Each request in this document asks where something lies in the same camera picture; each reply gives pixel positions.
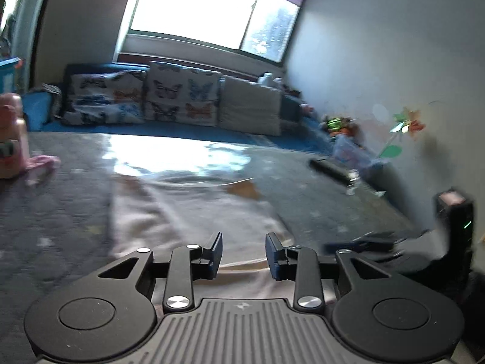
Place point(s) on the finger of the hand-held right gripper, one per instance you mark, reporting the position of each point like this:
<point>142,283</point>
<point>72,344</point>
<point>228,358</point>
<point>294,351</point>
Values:
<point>363,243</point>

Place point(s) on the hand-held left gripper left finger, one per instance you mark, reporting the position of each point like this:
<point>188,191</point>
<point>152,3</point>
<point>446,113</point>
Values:
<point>216,251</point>

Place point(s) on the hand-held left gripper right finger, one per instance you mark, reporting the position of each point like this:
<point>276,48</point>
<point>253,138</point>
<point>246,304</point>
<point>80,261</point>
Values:
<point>271,252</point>

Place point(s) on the cream garment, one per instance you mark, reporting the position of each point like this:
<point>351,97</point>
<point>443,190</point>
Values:
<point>182,220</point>

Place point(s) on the black remote control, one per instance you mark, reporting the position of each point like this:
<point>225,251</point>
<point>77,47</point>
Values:
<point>329,168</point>

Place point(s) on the clear plastic box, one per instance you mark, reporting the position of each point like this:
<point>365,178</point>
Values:
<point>356,153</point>

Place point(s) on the colourful plush toys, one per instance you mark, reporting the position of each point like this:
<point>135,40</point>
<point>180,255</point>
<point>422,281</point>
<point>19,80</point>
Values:
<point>339,126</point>

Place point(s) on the plain grey cushion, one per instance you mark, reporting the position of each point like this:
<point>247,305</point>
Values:
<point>250,106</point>

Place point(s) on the dark blue sofa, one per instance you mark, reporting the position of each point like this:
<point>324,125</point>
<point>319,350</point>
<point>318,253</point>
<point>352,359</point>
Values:
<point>113,131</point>

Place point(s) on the square butterfly print cushion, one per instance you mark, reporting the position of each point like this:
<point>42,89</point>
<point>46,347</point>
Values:
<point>182,94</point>

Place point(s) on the white plush toy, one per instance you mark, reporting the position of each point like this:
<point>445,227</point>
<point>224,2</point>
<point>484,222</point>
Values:
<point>269,79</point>

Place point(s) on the wide butterfly print cushion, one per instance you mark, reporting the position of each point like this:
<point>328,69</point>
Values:
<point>102,98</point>

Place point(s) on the small pink cloth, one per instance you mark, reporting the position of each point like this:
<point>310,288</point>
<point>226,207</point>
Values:
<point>39,165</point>

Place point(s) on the blue grey cloth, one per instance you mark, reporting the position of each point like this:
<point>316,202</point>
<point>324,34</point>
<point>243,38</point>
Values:
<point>47,98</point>

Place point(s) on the pink cartoon face bottle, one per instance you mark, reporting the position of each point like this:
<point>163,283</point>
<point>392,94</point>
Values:
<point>11,136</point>

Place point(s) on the window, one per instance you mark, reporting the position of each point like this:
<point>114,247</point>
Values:
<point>197,7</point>

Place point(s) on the flower wall sticker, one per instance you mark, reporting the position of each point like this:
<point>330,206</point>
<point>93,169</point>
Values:
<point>403,125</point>

